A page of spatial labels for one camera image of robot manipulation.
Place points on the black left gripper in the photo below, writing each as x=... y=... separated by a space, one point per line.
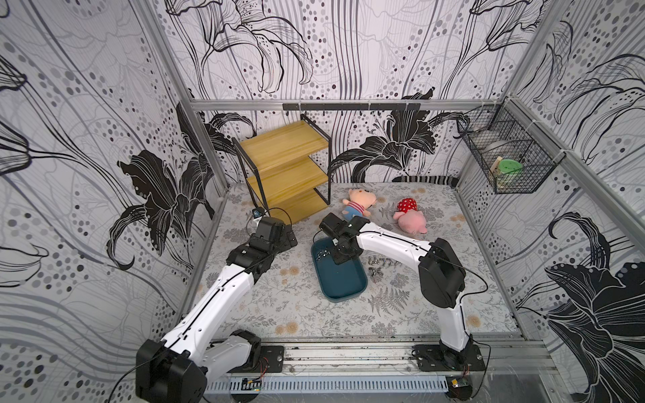
x=286 y=238

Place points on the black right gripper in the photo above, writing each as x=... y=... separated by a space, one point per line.
x=340 y=242

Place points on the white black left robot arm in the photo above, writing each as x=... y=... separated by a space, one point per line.
x=179 y=367

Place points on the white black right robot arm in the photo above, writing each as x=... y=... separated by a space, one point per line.
x=441 y=275

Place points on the teal plastic storage tray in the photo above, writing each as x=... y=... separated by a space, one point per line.
x=338 y=283

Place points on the peach pig plush blue trousers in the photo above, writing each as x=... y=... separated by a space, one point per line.
x=358 y=204

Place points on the floral table mat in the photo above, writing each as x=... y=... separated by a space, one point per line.
x=287 y=302

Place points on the pink pig plush red dress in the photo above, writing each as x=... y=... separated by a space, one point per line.
x=409 y=219

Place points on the wooden three-tier shelf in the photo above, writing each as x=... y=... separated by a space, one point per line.
x=280 y=172

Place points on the green round lid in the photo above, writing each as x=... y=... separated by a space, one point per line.
x=507 y=167

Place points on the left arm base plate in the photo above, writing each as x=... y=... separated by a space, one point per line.
x=270 y=360

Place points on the aluminium front rail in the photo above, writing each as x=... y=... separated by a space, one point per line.
x=371 y=356

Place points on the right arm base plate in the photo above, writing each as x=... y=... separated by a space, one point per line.
x=438 y=358

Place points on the white slotted cable duct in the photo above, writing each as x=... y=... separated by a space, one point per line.
x=272 y=385

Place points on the black wire wall basket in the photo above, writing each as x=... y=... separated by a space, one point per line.
x=493 y=133

